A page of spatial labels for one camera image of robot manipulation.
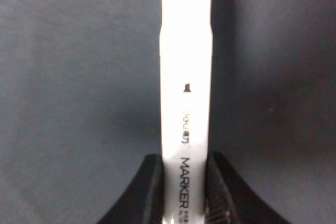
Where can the black tablecloth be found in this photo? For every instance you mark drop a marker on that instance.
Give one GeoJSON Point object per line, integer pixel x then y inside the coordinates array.
{"type": "Point", "coordinates": [80, 103]}

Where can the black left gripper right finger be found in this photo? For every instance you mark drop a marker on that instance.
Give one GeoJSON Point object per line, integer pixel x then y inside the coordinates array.
{"type": "Point", "coordinates": [229, 199]}

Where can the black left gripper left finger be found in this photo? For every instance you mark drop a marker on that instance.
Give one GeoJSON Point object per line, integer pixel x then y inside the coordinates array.
{"type": "Point", "coordinates": [142, 201]}

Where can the white marker pen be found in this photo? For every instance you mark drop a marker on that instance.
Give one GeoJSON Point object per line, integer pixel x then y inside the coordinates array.
{"type": "Point", "coordinates": [186, 47]}

